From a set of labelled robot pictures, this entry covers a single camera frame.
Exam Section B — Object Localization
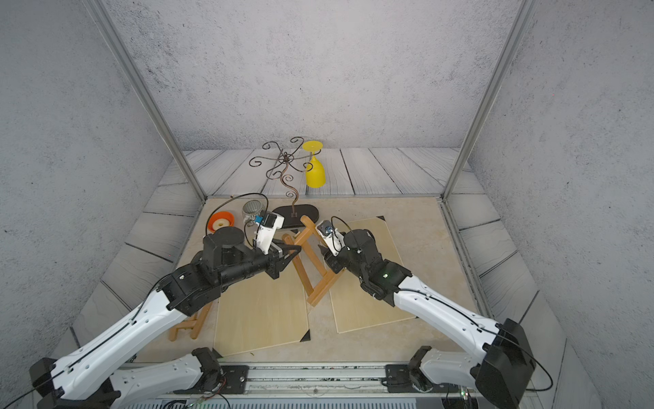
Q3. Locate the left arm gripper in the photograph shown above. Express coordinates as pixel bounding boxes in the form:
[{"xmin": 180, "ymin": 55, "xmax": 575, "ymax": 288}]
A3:
[{"xmin": 215, "ymin": 239, "xmax": 302, "ymax": 290}]

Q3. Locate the wooden easel being assembled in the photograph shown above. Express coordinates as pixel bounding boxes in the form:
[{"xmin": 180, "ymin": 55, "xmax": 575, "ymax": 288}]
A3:
[{"xmin": 282, "ymin": 216, "xmax": 339, "ymax": 307}]

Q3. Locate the light wooden board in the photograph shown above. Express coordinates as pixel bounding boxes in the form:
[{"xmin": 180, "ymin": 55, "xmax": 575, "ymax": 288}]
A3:
[
  {"xmin": 330, "ymin": 217, "xmax": 413, "ymax": 333},
  {"xmin": 214, "ymin": 264, "xmax": 309, "ymax": 356}
]

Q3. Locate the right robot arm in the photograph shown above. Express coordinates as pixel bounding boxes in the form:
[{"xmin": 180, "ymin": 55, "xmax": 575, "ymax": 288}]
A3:
[{"xmin": 318, "ymin": 222, "xmax": 536, "ymax": 408}]

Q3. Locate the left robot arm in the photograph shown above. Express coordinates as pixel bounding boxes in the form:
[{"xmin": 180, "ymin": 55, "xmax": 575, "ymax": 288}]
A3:
[{"xmin": 30, "ymin": 227, "xmax": 301, "ymax": 408}]

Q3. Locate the wooden easel on left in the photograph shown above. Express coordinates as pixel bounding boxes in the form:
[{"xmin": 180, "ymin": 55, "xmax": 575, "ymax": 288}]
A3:
[{"xmin": 168, "ymin": 303, "xmax": 214, "ymax": 342}]

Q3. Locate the dark metal hanger stand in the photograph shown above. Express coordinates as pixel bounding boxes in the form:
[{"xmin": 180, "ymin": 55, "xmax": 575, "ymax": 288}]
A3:
[{"xmin": 249, "ymin": 136, "xmax": 320, "ymax": 229}]

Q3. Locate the striped ceramic mug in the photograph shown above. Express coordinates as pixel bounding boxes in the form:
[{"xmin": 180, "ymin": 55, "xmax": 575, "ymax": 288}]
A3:
[{"xmin": 242, "ymin": 199, "xmax": 267, "ymax": 227}]

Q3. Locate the white toy donut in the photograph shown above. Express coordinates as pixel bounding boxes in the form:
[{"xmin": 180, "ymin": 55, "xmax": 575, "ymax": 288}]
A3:
[{"xmin": 212, "ymin": 218, "xmax": 231, "ymax": 230}]

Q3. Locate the orange plastic bowl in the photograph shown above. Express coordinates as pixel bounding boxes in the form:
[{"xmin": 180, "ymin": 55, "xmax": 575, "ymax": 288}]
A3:
[{"xmin": 206, "ymin": 211, "xmax": 235, "ymax": 234}]

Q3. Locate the yellow plastic wine glass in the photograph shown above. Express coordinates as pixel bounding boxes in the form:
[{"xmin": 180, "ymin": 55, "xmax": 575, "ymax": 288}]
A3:
[{"xmin": 302, "ymin": 141, "xmax": 326, "ymax": 189}]

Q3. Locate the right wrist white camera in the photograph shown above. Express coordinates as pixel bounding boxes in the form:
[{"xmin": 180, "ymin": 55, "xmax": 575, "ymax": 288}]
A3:
[{"xmin": 316, "ymin": 220, "xmax": 343, "ymax": 256}]

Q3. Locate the wrist white camera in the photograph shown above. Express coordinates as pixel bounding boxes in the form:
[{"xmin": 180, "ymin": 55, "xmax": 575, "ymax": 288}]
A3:
[
  {"xmin": 254, "ymin": 212, "xmax": 284, "ymax": 255},
  {"xmin": 316, "ymin": 220, "xmax": 343, "ymax": 256}
]

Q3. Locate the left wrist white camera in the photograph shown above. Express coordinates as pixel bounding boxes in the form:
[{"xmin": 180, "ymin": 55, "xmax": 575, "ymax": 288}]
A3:
[{"xmin": 254, "ymin": 212, "xmax": 284, "ymax": 255}]

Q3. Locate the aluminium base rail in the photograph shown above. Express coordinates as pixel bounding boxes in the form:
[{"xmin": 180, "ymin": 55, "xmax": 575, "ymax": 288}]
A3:
[{"xmin": 106, "ymin": 361, "xmax": 543, "ymax": 409}]

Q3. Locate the left metal frame post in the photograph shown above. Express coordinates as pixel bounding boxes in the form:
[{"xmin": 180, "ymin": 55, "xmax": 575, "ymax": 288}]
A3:
[{"xmin": 83, "ymin": 0, "xmax": 208, "ymax": 203}]

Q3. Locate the metal frame post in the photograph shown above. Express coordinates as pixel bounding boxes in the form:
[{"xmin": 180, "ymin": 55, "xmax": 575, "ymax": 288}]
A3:
[
  {"xmin": 83, "ymin": 0, "xmax": 208, "ymax": 203},
  {"xmin": 441, "ymin": 0, "xmax": 538, "ymax": 202}
]

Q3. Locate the right metal frame post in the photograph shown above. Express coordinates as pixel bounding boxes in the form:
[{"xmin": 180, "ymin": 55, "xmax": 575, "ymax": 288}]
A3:
[{"xmin": 441, "ymin": 0, "xmax": 538, "ymax": 202}]

